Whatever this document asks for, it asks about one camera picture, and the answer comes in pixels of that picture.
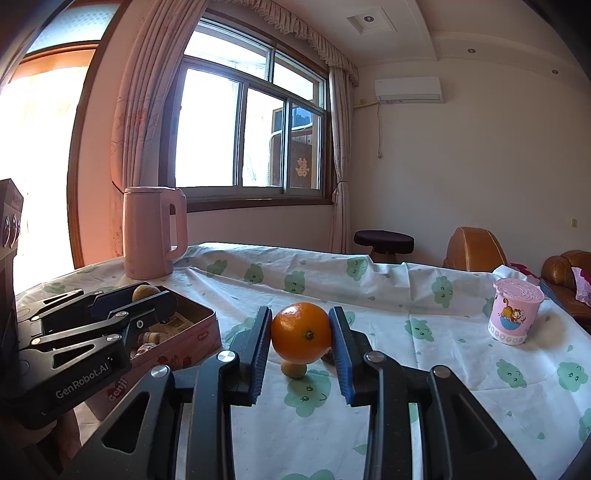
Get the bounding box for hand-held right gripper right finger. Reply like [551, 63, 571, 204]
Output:
[328, 306, 539, 480]

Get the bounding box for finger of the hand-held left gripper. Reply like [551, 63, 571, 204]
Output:
[21, 292, 177, 358]
[17, 288, 139, 334]

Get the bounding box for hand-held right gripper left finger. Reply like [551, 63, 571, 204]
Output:
[60, 305, 274, 480]

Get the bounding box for pink tin box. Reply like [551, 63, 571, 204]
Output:
[83, 284, 222, 422]

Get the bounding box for small smooth orange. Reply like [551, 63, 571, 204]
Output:
[270, 302, 333, 364]

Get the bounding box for person's left forearm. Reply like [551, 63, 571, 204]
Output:
[37, 408, 84, 476]

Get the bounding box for printed paper packet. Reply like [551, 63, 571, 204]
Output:
[154, 310, 208, 337]

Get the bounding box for tan knobby root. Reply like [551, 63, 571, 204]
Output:
[131, 330, 163, 359]

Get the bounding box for pink electric kettle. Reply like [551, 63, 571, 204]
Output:
[121, 186, 189, 280]

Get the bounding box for black round stool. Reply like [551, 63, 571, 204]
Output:
[353, 229, 415, 264]

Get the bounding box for brown leather chair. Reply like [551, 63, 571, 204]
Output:
[443, 226, 509, 273]

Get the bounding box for pink cartoon cat cup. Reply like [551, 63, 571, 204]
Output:
[487, 277, 546, 346]

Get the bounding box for pink floral curtain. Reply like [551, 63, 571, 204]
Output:
[110, 0, 209, 259]

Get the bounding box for pale tied curtain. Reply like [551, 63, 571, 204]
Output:
[328, 65, 355, 254]

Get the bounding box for sliding glass window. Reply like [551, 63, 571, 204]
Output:
[159, 11, 334, 213]

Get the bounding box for brown leather sofa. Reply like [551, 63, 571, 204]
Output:
[540, 249, 591, 334]

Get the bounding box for pink cloth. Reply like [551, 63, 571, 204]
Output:
[571, 266, 591, 302]

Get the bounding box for white air conditioner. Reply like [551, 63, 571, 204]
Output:
[374, 76, 443, 103]

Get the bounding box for ruffled curtain valance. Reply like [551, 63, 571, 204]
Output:
[203, 0, 360, 86]

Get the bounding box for square ceiling light fixture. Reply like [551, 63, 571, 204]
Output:
[346, 10, 397, 34]

